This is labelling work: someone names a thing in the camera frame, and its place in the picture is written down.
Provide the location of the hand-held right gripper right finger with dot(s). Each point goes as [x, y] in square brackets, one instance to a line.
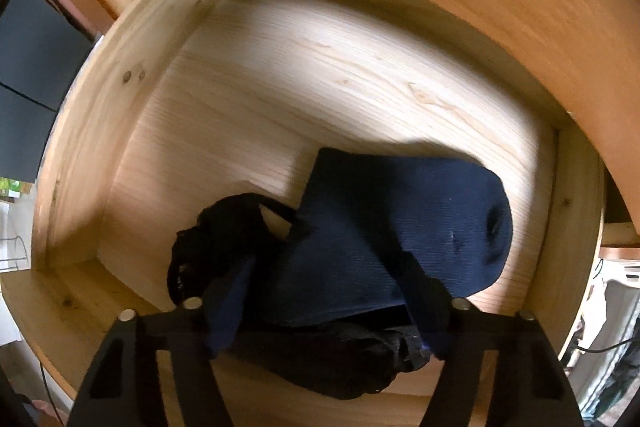
[425, 302]

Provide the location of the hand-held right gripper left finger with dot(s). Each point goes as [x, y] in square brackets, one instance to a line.
[225, 307]

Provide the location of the black underwear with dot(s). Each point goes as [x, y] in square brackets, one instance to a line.
[215, 232]

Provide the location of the dark navy sock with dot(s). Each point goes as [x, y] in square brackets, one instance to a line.
[375, 232]

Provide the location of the green printed packet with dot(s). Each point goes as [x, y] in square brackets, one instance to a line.
[15, 187]

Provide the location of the dark cabinet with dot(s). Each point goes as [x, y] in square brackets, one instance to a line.
[30, 82]

